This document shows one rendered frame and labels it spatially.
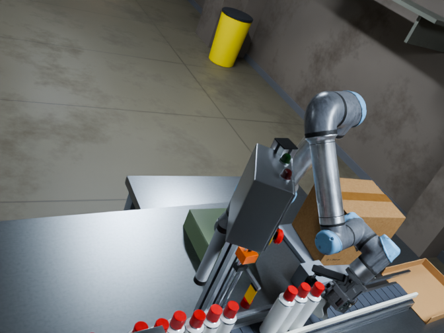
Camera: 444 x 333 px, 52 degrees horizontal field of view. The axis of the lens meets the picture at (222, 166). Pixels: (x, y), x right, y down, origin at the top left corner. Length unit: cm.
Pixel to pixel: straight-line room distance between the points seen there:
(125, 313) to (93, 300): 10
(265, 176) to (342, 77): 407
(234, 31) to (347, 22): 141
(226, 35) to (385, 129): 232
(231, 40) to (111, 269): 455
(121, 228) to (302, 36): 428
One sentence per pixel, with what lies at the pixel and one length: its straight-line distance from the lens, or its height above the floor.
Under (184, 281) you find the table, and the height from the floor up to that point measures 83.
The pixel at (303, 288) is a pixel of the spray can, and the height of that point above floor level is 108.
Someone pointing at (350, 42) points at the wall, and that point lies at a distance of 504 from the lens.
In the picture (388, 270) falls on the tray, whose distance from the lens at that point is 214.
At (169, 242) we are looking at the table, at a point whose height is 83.
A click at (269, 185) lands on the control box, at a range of 98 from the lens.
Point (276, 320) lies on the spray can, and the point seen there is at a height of 97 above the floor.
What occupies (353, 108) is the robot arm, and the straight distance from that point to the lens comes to 146.
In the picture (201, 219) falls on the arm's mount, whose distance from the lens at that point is 172.
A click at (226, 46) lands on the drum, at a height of 27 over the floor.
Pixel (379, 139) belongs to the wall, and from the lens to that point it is 462.
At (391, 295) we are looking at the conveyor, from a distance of 196.
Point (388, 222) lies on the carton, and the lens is 192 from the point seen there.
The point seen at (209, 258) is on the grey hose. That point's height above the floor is 118.
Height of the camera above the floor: 198
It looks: 31 degrees down
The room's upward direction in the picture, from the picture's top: 23 degrees clockwise
